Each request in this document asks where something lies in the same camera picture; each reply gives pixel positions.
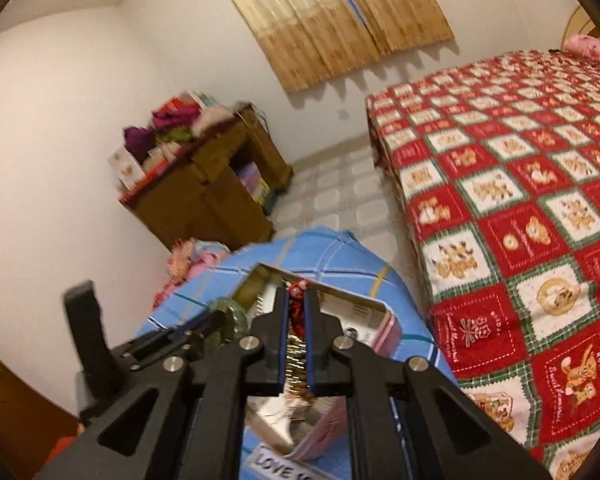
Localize brown wooden cabinet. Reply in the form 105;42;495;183
119;110;295;251

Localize green jade bangle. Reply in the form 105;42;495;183
202;297;248;348

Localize red checkered blanket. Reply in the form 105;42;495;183
365;50;600;480

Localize olive green cloth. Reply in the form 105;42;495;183
155;127;193;148

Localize white printed box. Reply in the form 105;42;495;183
107;146;146;191

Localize cream headboard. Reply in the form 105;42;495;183
562;5;596;51

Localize brown wooden door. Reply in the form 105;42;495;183
0;337;78;480

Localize orange red box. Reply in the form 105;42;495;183
155;95;201;116

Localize blue plaid tablecloth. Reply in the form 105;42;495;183
135;227;461;480

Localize magenta cloth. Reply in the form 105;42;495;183
151;107;201;133

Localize red tassel charm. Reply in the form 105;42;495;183
287;281;311;331

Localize gold bead necklace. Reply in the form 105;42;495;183
285;327;313;401

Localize pink tin box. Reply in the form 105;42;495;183
230;262;403;461

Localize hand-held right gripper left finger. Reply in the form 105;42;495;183
32;286;290;480

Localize pink floral pillow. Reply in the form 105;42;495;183
562;34;600;68

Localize small cream box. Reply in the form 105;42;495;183
142;145;178;171

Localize beige patterned curtain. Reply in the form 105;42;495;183
201;0;456;94

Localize red flat box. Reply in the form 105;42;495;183
119;152;201;206

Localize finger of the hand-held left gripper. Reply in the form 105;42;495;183
64;281;131;426
122;312;228;371

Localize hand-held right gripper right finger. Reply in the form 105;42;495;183
302;287;553;480

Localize pink cloth pile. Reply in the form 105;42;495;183
152;239;233;311

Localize purple cloth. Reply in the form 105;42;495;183
124;126;156;161

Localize printed papers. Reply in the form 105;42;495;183
252;272;386;346

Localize beige cloth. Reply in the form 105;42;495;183
192;105;236;136

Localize lilac box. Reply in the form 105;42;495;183
237;162;271;203

